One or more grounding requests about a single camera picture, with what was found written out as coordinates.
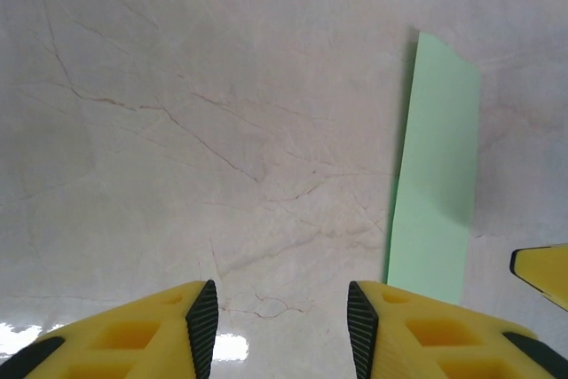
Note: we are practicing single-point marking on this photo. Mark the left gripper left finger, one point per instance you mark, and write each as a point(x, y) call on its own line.
point(133, 339)

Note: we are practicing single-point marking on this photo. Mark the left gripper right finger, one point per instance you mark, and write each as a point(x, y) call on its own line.
point(444, 339)

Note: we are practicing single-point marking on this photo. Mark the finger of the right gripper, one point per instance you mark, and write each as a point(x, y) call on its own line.
point(548, 270)

